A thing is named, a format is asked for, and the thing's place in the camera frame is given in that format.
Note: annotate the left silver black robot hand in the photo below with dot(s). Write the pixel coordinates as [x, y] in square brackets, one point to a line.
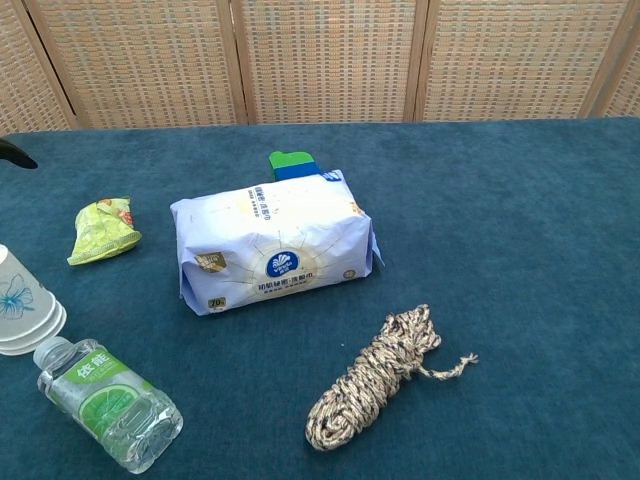
[15, 152]

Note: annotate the white cup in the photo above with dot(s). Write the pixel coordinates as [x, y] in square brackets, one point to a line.
[62, 325]
[15, 295]
[56, 311]

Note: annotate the green snack packet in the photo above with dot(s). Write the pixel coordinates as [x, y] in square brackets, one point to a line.
[100, 230]

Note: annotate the white cup, fern print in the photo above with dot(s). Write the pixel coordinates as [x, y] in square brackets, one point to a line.
[62, 325]

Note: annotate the clear bottle, green lime label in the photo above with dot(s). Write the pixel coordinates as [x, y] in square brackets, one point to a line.
[107, 400]

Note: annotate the green and blue toy block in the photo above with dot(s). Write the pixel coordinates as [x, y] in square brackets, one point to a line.
[290, 164]

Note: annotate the lavender wet tissue pack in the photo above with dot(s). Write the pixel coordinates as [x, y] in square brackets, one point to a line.
[280, 235]

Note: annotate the woven wooden folding screen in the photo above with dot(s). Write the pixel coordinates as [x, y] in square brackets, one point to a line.
[325, 60]

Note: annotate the teal table cloth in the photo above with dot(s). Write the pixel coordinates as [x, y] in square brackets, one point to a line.
[500, 250]

